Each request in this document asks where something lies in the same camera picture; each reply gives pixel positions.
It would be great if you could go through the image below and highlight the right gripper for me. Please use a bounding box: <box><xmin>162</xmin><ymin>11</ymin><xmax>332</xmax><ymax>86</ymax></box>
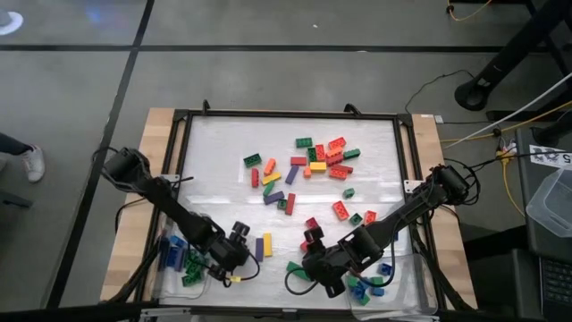
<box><xmin>303</xmin><ymin>226</ymin><xmax>381</xmax><ymax>299</ymax></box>

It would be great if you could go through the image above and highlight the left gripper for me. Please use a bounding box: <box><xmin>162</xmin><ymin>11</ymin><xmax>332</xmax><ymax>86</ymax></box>
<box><xmin>196</xmin><ymin>222</ymin><xmax>251</xmax><ymax>274</ymax></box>

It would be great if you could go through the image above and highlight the clear plastic bin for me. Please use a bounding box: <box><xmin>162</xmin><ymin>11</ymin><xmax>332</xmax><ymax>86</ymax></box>
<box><xmin>151</xmin><ymin>223</ymin><xmax>212</xmax><ymax>301</ymax></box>
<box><xmin>342</xmin><ymin>252</ymin><xmax>439</xmax><ymax>321</ymax></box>

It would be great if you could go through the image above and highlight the white plastic table sheet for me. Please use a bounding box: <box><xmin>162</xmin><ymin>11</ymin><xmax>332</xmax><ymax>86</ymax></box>
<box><xmin>181</xmin><ymin>115</ymin><xmax>413</xmax><ymax>310</ymax></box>

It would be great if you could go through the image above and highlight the black crossbar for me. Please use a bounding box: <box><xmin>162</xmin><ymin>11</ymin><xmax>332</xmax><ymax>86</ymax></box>
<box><xmin>0</xmin><ymin>301</ymin><xmax>151</xmax><ymax>322</ymax></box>

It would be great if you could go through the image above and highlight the power strip with plugs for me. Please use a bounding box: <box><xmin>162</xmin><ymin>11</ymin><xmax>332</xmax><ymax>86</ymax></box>
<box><xmin>492</xmin><ymin>136</ymin><xmax>520</xmax><ymax>165</ymax></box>

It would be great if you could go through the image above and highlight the dark grey cart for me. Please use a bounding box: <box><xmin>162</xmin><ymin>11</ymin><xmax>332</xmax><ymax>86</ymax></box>
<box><xmin>515</xmin><ymin>127</ymin><xmax>572</xmax><ymax>322</ymax></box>

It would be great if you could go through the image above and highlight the person's shoe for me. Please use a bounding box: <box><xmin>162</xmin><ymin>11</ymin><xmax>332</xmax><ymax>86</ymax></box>
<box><xmin>20</xmin><ymin>143</ymin><xmax>47</xmax><ymax>184</ymax></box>

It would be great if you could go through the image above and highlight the black chair base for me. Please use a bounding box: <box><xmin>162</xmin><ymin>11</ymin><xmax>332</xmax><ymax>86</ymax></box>
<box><xmin>0</xmin><ymin>189</ymin><xmax>34</xmax><ymax>209</ymax></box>

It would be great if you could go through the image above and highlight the clear plastic storage tub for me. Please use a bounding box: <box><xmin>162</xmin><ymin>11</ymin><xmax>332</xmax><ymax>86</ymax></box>
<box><xmin>526</xmin><ymin>167</ymin><xmax>572</xmax><ymax>239</ymax></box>

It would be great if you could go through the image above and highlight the white paper label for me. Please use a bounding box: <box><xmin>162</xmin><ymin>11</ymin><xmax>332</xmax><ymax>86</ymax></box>
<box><xmin>528</xmin><ymin>143</ymin><xmax>572</xmax><ymax>171</ymax></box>

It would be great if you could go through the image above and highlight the black keyboard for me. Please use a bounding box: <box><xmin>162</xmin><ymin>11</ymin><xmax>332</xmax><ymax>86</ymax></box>
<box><xmin>538</xmin><ymin>255</ymin><xmax>572</xmax><ymax>322</ymax></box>

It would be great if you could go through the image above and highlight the black stand foot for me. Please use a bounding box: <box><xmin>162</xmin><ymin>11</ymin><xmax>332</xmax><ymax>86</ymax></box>
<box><xmin>530</xmin><ymin>119</ymin><xmax>572</xmax><ymax>148</ymax></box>

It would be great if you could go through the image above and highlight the black floor stand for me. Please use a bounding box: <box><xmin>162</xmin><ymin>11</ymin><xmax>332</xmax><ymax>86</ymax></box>
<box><xmin>454</xmin><ymin>0</ymin><xmax>572</xmax><ymax>113</ymax></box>

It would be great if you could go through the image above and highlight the white floor disc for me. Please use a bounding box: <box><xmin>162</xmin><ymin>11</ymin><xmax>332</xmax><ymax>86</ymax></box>
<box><xmin>0</xmin><ymin>11</ymin><xmax>24</xmax><ymax>37</ymax></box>

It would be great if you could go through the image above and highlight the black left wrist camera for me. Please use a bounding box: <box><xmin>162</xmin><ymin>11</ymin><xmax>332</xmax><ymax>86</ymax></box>
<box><xmin>207</xmin><ymin>263</ymin><xmax>230</xmax><ymax>283</ymax></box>

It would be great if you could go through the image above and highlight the black cable bundle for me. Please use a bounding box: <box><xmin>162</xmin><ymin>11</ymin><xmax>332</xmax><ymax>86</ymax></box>
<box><xmin>410</xmin><ymin>209</ymin><xmax>478</xmax><ymax>312</ymax></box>
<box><xmin>103</xmin><ymin>232</ymin><xmax>161</xmax><ymax>306</ymax></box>

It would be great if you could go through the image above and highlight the black metal table frame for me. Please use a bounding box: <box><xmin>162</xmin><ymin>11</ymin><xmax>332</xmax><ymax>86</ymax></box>
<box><xmin>133</xmin><ymin>98</ymin><xmax>448</xmax><ymax>314</ymax></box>

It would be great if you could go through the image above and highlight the black floor cable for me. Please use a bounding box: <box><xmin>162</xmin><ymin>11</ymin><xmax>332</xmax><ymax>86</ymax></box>
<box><xmin>404</xmin><ymin>68</ymin><xmax>475</xmax><ymax>115</ymax></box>

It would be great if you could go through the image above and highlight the yellow floor cable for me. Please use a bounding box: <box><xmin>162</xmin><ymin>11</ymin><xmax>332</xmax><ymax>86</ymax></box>
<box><xmin>500</xmin><ymin>154</ymin><xmax>527</xmax><ymax>219</ymax></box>
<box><xmin>446</xmin><ymin>0</ymin><xmax>493</xmax><ymax>23</ymax></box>
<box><xmin>440</xmin><ymin>100</ymin><xmax>572</xmax><ymax>144</ymax></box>

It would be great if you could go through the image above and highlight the white floor cable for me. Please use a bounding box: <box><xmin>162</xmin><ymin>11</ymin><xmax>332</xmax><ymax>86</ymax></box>
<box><xmin>442</xmin><ymin>73</ymin><xmax>572</xmax><ymax>150</ymax></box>

